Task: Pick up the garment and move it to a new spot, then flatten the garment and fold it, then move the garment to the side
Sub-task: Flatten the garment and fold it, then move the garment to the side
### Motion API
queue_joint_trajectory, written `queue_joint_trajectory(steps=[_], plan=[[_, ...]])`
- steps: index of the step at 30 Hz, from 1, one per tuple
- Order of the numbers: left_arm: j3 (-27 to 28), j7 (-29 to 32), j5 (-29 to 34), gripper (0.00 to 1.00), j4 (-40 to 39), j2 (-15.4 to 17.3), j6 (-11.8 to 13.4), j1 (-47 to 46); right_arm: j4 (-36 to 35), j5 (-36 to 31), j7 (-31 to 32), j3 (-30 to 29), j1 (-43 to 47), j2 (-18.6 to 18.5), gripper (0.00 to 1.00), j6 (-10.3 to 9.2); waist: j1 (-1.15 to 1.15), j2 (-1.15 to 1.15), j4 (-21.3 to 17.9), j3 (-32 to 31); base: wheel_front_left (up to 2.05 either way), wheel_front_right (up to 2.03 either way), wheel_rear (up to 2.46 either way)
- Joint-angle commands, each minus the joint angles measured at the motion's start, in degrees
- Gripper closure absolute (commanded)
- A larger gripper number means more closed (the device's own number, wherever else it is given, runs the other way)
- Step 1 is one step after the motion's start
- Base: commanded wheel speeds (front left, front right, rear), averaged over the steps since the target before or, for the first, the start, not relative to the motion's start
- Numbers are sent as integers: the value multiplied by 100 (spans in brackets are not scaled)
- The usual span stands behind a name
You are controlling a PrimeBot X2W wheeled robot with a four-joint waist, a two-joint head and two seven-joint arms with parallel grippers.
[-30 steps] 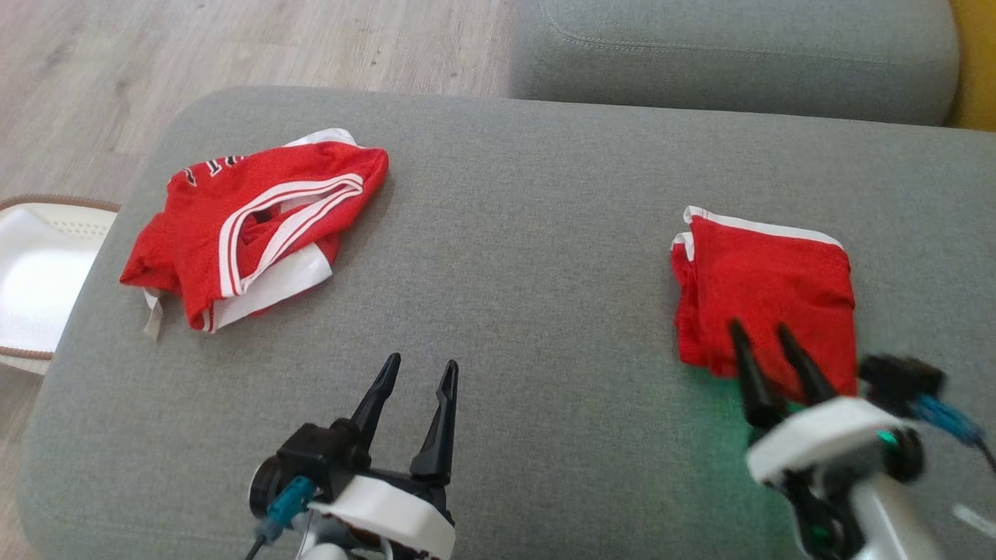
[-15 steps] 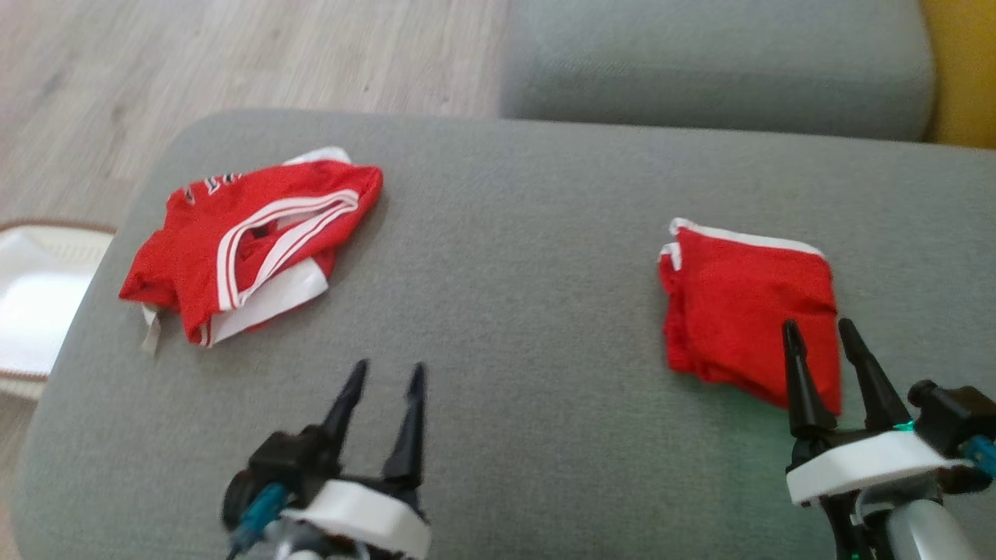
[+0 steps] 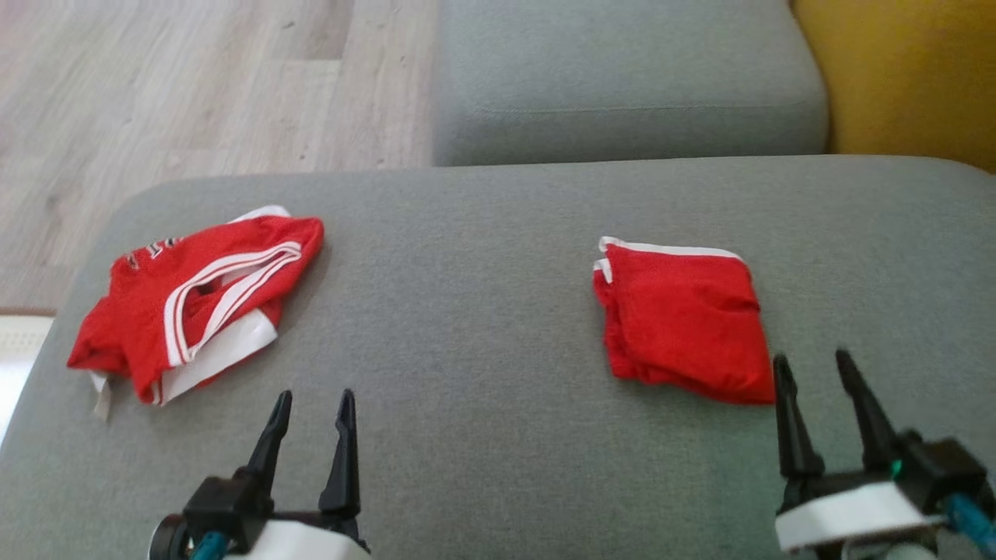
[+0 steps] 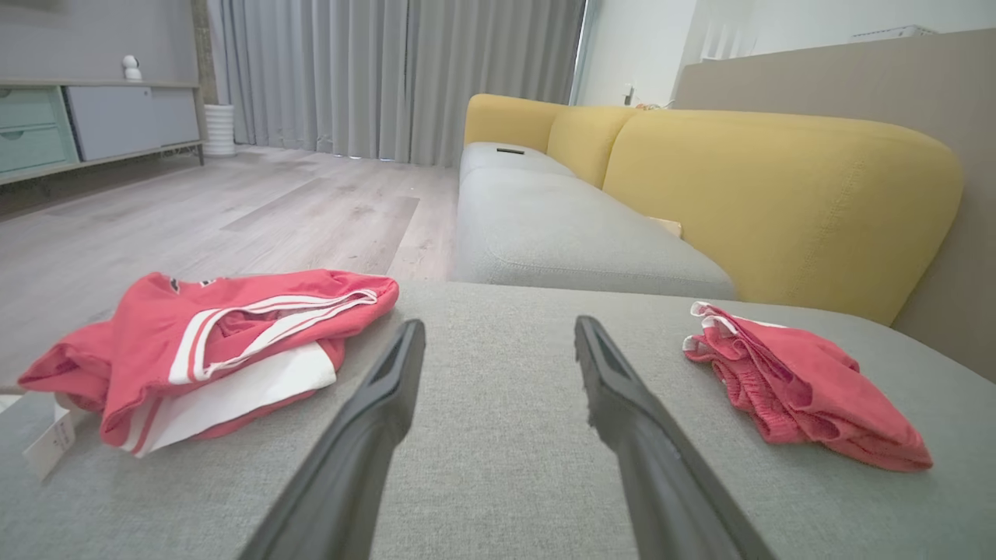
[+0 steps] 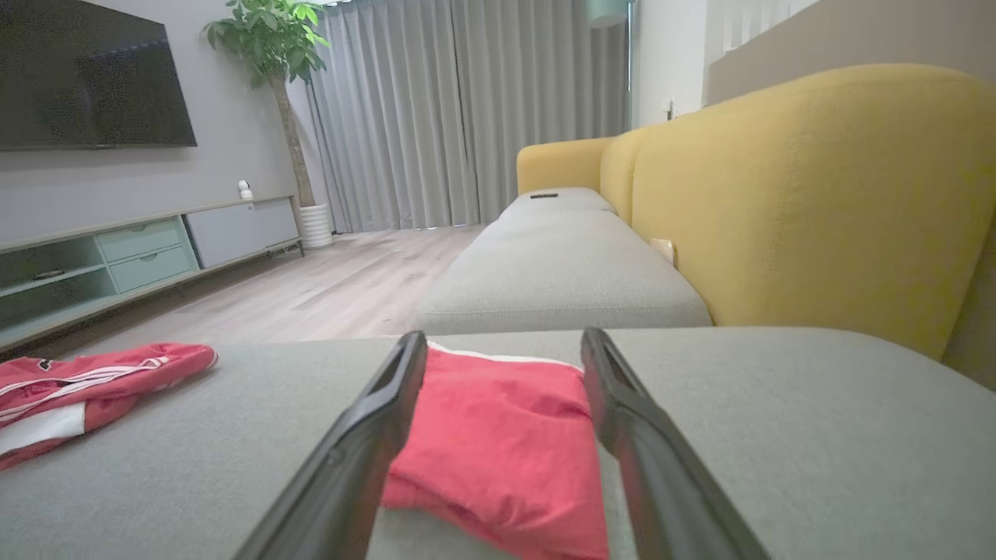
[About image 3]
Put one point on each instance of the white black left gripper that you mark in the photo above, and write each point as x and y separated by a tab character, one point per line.
303	540

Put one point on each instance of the red jersey white stripes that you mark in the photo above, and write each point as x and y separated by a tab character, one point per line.
132	327

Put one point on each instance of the white mat brown edge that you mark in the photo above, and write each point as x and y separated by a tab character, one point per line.
19	365

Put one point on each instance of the small grey sofa cushion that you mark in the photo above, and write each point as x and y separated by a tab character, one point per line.
622	70

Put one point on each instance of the large grey sofa seat cushion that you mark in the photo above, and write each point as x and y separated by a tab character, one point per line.
467	311

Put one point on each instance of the red shorts white trim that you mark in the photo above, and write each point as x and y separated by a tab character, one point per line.
685	319

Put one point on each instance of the mustard yellow upholstered panel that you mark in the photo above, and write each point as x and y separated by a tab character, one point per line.
910	70

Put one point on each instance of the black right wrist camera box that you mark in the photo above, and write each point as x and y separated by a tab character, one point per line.
945	470

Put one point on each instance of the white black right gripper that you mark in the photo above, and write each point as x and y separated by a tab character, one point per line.
848	513

